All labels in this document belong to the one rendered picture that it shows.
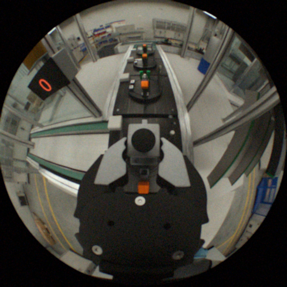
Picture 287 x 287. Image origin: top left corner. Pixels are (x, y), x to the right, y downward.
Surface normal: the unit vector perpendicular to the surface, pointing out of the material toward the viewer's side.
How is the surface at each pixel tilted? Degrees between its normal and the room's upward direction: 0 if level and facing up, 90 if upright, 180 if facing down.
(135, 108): 0
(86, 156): 0
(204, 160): 0
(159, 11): 90
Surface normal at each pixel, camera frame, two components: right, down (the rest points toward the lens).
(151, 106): -0.04, -0.24
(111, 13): 0.11, 0.96
